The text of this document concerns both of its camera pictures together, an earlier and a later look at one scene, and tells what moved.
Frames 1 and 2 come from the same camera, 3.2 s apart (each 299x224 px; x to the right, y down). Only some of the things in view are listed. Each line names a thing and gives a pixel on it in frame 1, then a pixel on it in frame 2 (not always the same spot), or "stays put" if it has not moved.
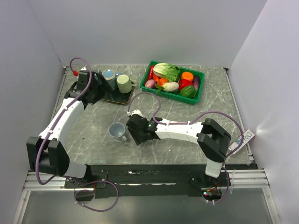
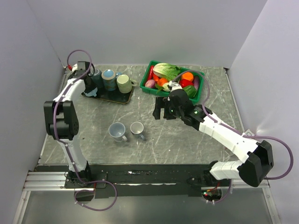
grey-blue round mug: (117, 130) stays put
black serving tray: (115, 95) stays put
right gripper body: (138, 136) -> (178, 113)
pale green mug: (124, 84) stays put
